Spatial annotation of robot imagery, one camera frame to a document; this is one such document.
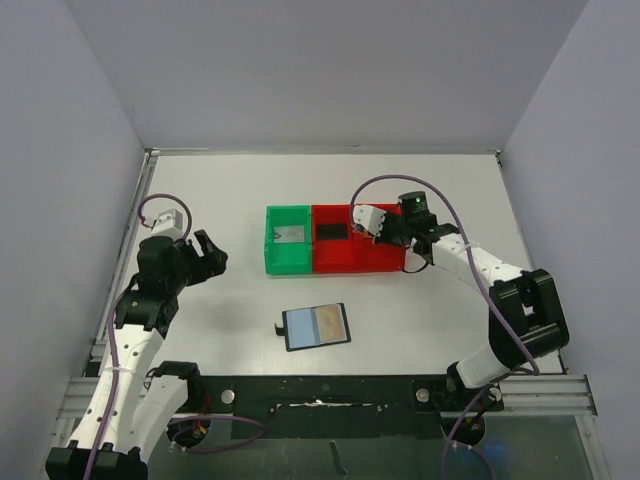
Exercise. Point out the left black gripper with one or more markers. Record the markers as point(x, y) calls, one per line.
point(198, 259)

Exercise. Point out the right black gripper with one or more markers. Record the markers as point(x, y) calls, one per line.
point(388, 230)

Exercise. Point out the red plastic bin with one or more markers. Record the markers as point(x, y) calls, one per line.
point(337, 256)
point(371, 257)

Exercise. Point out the green plastic bin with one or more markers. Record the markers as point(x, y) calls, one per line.
point(292, 258)

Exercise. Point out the black leather card holder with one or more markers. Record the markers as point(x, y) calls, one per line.
point(299, 329)

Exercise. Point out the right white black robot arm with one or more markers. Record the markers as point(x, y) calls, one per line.
point(525, 317)

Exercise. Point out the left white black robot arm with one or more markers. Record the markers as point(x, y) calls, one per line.
point(123, 422)

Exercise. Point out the black card in bin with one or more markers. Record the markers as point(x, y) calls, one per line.
point(330, 232)

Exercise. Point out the silver card in bin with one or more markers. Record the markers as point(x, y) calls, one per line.
point(289, 234)

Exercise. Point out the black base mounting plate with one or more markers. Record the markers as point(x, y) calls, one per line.
point(313, 407)

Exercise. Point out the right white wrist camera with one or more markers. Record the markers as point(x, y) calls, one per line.
point(367, 216)

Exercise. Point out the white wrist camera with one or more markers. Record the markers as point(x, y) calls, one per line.
point(367, 216)
point(168, 224)

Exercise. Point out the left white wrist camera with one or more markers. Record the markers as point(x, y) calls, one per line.
point(168, 224)

